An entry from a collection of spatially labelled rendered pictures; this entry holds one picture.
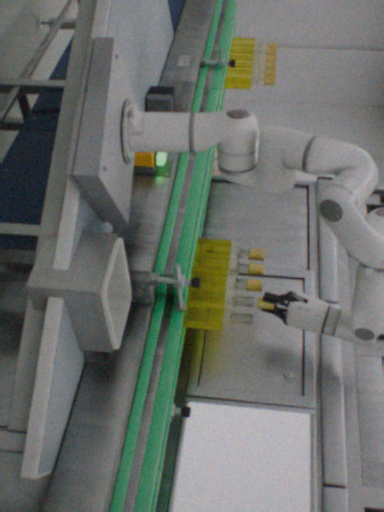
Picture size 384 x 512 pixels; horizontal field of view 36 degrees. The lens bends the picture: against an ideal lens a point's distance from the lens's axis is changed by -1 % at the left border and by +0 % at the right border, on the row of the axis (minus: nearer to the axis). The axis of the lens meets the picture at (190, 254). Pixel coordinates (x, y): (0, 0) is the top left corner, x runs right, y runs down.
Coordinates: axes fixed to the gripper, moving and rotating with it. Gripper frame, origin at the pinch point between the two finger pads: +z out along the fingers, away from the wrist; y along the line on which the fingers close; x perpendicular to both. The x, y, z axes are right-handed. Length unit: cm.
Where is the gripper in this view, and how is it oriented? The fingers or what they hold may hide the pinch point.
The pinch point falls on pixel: (270, 303)
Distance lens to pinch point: 160.2
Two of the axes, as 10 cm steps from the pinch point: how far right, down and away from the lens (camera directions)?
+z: -9.2, -2.6, 2.8
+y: -0.3, -6.9, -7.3
